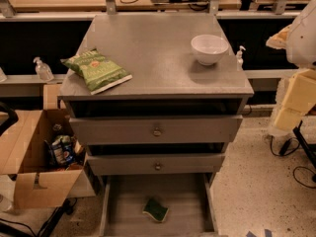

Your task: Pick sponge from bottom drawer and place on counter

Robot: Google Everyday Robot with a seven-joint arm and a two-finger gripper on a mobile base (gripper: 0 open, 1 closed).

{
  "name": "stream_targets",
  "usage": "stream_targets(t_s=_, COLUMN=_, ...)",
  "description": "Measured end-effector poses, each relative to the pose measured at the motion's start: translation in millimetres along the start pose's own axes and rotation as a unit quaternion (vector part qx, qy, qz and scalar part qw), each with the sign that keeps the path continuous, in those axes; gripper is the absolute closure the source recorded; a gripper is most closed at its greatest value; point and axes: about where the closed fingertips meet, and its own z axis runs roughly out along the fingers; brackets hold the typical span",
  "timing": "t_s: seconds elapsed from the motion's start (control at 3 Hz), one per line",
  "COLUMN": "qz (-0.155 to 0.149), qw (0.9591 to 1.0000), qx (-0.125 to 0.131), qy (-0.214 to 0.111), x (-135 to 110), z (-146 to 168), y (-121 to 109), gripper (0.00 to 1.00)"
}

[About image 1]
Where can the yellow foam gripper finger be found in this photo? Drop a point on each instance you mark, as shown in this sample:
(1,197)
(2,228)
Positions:
(299,99)
(278,40)

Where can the green yellow sponge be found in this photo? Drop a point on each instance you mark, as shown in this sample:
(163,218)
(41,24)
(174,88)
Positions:
(155,210)

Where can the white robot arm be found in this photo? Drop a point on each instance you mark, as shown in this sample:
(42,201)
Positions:
(300,50)

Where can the grey top drawer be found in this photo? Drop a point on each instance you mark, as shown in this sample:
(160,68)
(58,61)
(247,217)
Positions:
(153,130)

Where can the grey drawer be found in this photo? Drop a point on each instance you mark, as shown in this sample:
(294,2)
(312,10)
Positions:
(186,195)
(155,164)
(153,130)

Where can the grey middle drawer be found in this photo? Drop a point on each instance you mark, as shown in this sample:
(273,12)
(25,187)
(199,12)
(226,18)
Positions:
(155,164)

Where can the grey bottom drawer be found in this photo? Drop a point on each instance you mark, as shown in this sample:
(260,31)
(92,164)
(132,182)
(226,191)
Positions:
(186,195)

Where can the grey drawer cabinet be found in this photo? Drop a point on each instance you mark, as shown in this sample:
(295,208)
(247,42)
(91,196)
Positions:
(167,80)

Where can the small white pump bottle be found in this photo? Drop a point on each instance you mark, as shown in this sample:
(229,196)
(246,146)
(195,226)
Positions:
(239,55)

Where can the black tripod stand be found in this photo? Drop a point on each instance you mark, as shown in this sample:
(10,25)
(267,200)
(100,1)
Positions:
(310,151)

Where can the white ceramic bowl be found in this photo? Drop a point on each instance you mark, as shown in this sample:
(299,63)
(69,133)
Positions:
(209,49)

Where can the green chip bag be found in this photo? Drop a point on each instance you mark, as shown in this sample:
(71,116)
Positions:
(98,72)

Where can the clear sanitizer pump bottle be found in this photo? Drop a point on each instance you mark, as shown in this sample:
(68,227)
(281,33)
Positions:
(43,70)

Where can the snack packages in box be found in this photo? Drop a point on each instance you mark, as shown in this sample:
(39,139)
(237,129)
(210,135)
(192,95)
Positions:
(63,150)

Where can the brown cardboard box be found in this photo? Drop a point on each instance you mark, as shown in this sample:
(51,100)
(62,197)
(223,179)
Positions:
(26,179)

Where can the black handle at left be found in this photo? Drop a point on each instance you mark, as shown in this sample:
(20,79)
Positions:
(10,120)

